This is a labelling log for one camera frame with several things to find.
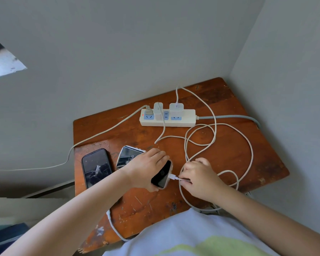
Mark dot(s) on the person's left hand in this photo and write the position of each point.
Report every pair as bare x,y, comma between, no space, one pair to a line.
141,170

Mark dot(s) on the person's right hand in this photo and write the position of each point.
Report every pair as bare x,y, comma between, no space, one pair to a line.
202,181

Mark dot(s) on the person's left thumb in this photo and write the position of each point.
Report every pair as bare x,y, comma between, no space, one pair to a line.
152,188

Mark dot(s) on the person's left middle finger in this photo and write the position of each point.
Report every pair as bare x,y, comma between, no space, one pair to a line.
159,155

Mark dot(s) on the person's right fingers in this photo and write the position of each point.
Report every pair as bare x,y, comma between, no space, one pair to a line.
189,170

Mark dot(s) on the smartphone with pink case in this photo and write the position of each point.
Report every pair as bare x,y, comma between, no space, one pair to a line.
164,175

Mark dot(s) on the person's left forearm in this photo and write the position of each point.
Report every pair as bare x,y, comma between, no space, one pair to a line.
77,210

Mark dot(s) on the person's right forearm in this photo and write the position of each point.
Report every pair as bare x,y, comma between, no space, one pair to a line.
269,223

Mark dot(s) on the smartphone with white case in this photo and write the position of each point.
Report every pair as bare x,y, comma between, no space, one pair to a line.
126,156

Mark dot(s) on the white power strip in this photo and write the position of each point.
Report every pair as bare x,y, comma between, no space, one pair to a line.
186,121

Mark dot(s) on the small white charger adapter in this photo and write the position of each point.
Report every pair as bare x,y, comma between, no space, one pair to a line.
158,111

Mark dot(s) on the large white charger adapter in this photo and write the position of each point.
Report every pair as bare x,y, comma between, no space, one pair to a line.
176,110

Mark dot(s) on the white and green shirt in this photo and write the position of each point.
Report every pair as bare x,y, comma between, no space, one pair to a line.
192,231

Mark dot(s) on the black smartphone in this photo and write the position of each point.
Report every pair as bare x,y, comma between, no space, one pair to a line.
96,167

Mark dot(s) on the dark blue object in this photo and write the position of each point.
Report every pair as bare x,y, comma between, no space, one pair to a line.
5,237

